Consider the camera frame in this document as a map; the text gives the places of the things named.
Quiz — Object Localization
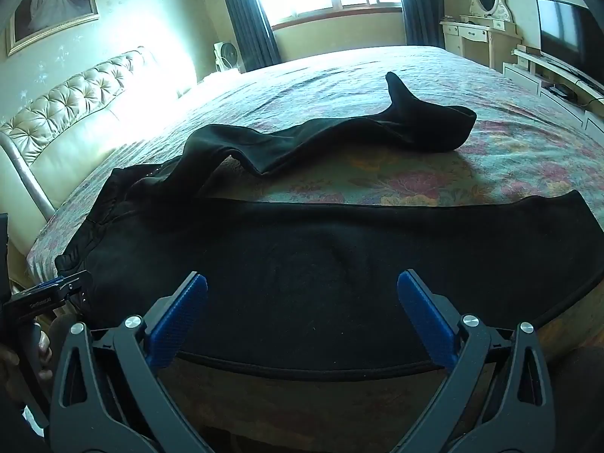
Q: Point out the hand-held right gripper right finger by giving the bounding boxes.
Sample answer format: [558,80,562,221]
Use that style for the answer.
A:
[391,269,555,453]

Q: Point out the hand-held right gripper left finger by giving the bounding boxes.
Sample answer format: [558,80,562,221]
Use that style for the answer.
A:
[49,271,222,453]

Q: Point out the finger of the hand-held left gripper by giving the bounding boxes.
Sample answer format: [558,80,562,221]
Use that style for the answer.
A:
[68,287,89,315]
[57,270,93,290]

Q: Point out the black pants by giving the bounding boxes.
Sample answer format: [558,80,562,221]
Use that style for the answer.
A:
[54,72,602,381]

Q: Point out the person's left hand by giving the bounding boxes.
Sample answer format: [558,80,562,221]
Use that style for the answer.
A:
[0,329,54,388]

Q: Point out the cream tufted headboard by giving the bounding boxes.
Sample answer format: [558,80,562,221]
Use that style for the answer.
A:
[0,47,196,265]

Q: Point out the floral bed blanket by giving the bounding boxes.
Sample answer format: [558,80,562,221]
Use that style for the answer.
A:
[26,46,604,453]

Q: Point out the white floor fan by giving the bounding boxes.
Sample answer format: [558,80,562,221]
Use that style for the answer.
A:
[213,42,242,74]

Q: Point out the white television cabinet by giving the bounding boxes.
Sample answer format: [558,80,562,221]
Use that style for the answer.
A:
[502,45,604,134]

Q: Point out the cream dressing table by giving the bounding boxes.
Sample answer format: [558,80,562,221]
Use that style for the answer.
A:
[440,15,522,72]

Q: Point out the black flat television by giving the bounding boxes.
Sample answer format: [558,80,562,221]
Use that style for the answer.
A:
[535,0,604,83]

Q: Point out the framed wall picture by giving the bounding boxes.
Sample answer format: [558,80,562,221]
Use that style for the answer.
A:
[6,0,101,57]

